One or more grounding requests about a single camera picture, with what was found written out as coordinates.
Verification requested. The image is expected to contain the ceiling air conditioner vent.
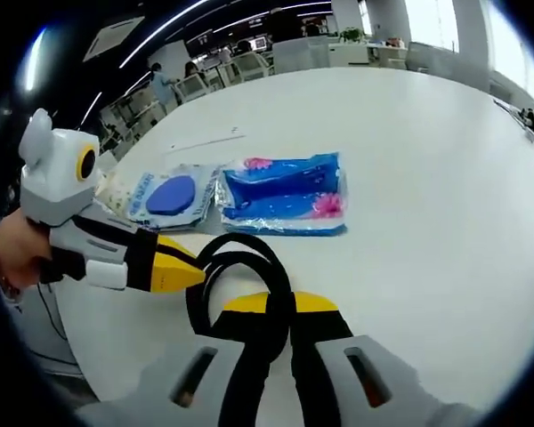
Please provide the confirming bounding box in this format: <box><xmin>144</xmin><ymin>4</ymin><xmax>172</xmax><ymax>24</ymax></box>
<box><xmin>82</xmin><ymin>17</ymin><xmax>147</xmax><ymax>64</ymax></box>

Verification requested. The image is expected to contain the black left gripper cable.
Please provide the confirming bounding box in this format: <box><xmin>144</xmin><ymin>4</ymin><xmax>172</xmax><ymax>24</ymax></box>
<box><xmin>37</xmin><ymin>283</ymin><xmax>67</xmax><ymax>346</ymax></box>

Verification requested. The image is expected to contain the clear pouch with blue disc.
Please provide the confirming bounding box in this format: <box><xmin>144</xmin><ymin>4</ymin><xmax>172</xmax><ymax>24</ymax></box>
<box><xmin>125</xmin><ymin>163</ymin><xmax>223</xmax><ymax>233</ymax></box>

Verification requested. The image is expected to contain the white table outlet strip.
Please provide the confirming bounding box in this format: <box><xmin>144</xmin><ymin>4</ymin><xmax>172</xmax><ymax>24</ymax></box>
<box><xmin>165</xmin><ymin>125</ymin><xmax>247</xmax><ymax>153</ymax></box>

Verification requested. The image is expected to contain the white cabinet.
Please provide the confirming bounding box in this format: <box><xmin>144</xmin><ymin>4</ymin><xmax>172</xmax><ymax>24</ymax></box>
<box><xmin>271</xmin><ymin>37</ymin><xmax>332</xmax><ymax>76</ymax></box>

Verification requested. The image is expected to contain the potted green plant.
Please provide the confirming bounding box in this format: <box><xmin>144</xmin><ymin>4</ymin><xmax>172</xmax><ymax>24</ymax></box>
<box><xmin>337</xmin><ymin>26</ymin><xmax>367</xmax><ymax>44</ymax></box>

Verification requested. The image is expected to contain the blue floral tissue pack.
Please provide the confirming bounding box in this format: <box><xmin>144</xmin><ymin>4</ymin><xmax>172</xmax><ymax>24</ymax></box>
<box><xmin>213</xmin><ymin>151</ymin><xmax>350</xmax><ymax>237</ymax></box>

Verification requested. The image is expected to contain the white side desk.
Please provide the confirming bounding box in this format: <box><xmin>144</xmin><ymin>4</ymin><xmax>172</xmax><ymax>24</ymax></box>
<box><xmin>367</xmin><ymin>37</ymin><xmax>409</xmax><ymax>68</ymax></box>

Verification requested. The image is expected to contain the white paper cup green print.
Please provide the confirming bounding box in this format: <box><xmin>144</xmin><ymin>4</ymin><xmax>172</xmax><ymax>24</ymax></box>
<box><xmin>93</xmin><ymin>171</ymin><xmax>138</xmax><ymax>220</ymax></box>

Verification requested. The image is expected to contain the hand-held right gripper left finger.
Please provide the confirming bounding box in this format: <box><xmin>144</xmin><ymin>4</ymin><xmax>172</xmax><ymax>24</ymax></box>
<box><xmin>77</xmin><ymin>291</ymin><xmax>276</xmax><ymax>427</ymax></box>

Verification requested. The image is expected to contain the black device with cables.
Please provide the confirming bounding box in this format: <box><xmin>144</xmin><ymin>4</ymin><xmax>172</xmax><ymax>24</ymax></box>
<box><xmin>493</xmin><ymin>98</ymin><xmax>534</xmax><ymax>166</ymax></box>

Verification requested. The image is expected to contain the person's left hand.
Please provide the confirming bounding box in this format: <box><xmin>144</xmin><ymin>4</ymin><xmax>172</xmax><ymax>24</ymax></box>
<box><xmin>0</xmin><ymin>213</ymin><xmax>53</xmax><ymax>290</ymax></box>

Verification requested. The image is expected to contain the red bead bracelet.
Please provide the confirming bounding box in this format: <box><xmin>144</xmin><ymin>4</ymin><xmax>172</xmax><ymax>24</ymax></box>
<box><xmin>0</xmin><ymin>271</ymin><xmax>22</xmax><ymax>298</ymax></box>

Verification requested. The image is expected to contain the wide bright window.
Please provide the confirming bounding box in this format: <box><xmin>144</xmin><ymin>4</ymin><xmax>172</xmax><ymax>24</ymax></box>
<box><xmin>489</xmin><ymin>0</ymin><xmax>534</xmax><ymax>115</ymax></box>

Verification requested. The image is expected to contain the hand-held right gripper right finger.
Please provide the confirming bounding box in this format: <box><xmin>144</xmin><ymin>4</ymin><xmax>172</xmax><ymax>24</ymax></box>
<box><xmin>290</xmin><ymin>289</ymin><xmax>473</xmax><ymax>427</ymax></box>

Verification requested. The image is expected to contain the white office chair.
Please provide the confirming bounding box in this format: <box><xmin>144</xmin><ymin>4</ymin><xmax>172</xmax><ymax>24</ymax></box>
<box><xmin>231</xmin><ymin>52</ymin><xmax>271</xmax><ymax>83</ymax></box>
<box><xmin>177</xmin><ymin>73</ymin><xmax>212</xmax><ymax>101</ymax></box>

